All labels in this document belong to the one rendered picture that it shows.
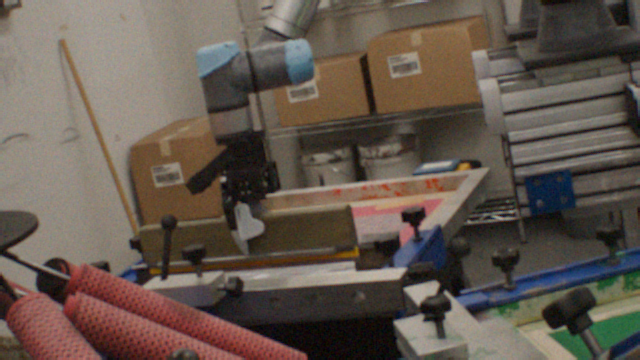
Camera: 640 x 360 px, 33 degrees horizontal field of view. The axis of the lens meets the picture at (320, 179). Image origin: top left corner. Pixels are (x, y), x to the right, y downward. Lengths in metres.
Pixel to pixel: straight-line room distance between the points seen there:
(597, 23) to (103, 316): 1.23
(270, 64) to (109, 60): 3.57
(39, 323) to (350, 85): 4.32
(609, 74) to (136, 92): 3.72
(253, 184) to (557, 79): 0.62
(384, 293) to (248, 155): 0.39
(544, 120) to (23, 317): 1.25
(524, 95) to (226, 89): 0.58
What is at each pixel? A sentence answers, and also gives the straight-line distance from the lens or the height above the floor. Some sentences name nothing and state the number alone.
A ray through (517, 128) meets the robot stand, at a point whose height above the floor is 1.13.
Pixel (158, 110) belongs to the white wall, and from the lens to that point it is 5.71.
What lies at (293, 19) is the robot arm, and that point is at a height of 1.42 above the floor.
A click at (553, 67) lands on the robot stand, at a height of 1.23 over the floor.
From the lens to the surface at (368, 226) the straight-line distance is 2.28.
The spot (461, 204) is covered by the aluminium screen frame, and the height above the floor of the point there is 0.99.
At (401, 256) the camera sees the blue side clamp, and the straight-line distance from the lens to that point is 1.87.
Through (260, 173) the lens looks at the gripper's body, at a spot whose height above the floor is 1.18.
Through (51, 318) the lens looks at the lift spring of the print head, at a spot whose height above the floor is 1.24.
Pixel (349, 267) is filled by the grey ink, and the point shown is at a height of 0.96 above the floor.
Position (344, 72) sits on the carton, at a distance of 5.32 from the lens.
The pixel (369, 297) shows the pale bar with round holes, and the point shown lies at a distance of 1.65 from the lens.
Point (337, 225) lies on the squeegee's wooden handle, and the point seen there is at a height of 1.08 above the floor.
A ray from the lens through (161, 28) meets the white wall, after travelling 5.87.
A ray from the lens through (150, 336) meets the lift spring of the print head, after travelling 1.17.
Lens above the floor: 1.53
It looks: 12 degrees down
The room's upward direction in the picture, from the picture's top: 12 degrees counter-clockwise
